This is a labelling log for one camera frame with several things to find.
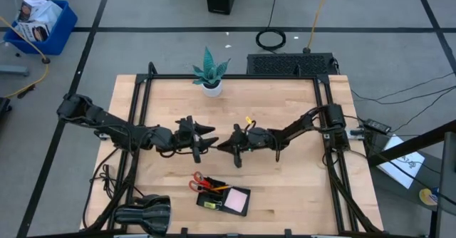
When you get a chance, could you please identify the black desk lamp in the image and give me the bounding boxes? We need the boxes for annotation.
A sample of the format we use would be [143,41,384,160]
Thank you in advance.
[113,192,172,236]

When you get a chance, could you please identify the black power adapter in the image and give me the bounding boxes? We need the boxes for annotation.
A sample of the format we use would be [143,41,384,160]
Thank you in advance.
[363,118,393,135]

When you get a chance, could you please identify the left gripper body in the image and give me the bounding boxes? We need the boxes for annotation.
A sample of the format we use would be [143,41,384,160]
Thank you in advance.
[173,115,202,164]

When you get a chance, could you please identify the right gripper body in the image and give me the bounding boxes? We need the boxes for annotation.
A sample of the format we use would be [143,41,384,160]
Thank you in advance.
[232,123,273,169]

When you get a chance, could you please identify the white paper sheet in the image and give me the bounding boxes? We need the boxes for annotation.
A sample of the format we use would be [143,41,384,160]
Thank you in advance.
[376,134,426,190]

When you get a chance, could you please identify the white printed box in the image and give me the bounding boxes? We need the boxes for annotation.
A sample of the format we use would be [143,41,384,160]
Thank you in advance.
[17,0,63,25]
[14,21,51,43]

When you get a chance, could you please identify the black cable bundle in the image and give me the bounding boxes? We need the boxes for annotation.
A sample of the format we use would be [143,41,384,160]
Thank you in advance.
[82,147,124,230]

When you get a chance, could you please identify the red grey handled scissors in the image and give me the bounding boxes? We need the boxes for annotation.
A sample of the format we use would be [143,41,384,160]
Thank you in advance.
[188,170,214,195]

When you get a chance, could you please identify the white round plant pot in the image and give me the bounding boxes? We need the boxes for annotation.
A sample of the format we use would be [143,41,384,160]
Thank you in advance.
[201,80,223,98]

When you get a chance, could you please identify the black aluminium table frame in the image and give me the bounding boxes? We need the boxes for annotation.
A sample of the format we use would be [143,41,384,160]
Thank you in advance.
[80,61,385,238]

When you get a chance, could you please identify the yellow round disc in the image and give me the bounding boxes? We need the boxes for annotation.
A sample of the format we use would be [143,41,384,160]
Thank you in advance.
[418,187,439,207]

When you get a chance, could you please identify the coiled black cable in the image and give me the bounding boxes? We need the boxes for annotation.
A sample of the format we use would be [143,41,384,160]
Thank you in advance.
[255,29,287,52]

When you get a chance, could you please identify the yellow floor cable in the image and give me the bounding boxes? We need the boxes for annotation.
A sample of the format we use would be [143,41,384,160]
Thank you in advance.
[0,15,51,100]

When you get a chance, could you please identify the black metal beam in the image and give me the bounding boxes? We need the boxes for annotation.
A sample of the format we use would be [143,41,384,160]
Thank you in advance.
[366,119,456,167]

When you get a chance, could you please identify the green snake plant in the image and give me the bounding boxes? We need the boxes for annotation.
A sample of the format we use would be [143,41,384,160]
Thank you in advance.
[192,46,232,88]

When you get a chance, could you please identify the grey furniture foot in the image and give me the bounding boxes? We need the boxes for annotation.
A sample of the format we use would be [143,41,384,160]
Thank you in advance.
[0,65,30,78]

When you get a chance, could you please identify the black mesh desk organizer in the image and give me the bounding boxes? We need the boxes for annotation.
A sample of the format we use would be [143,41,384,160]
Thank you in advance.
[195,175,252,217]

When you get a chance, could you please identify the blue plastic bin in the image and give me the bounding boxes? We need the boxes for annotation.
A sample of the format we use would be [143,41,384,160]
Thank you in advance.
[4,0,78,56]

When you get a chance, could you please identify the yellow hanging cable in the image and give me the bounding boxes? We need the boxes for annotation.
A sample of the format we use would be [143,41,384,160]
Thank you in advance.
[306,0,332,53]

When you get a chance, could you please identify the black vented computer case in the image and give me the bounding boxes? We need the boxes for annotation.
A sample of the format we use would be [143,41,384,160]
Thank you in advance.
[246,52,338,77]

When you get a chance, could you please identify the pink sticky note pad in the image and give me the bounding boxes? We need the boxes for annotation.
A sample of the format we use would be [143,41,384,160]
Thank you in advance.
[224,187,249,214]

